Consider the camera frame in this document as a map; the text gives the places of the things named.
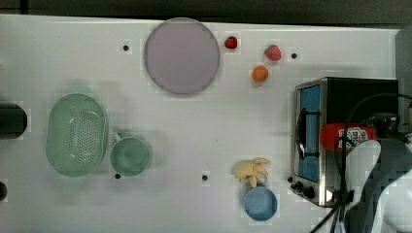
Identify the blue cup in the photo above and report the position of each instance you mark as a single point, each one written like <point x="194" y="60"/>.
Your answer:
<point x="260" y="203"/>

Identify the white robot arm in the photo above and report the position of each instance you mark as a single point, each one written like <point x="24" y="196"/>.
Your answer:
<point x="379" y="175"/>

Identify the dark red toy strawberry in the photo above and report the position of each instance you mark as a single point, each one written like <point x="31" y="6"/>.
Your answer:
<point x="231" y="43"/>

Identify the pink toy strawberry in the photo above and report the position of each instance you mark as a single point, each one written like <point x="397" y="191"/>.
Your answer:
<point x="273" y="53"/>

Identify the green mug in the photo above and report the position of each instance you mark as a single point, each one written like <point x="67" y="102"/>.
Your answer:
<point x="130" y="156"/>

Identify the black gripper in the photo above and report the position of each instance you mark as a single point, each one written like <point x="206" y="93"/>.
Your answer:
<point x="386" y="125"/>

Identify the green oval colander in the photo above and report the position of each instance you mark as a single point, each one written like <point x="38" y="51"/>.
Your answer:
<point x="77" y="136"/>

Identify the toaster oven with blue door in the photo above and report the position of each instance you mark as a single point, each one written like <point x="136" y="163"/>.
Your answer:
<point x="331" y="116"/>

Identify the black round pan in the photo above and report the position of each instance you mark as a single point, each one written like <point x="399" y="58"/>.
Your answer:
<point x="13" y="121"/>

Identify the red ketchup bottle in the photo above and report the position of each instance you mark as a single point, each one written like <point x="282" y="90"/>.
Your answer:
<point x="333" y="136"/>

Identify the round lilac plate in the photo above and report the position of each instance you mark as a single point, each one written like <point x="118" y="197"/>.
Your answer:
<point x="182" y="56"/>

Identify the orange toy fruit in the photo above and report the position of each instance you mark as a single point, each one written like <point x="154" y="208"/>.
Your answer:
<point x="260" y="74"/>

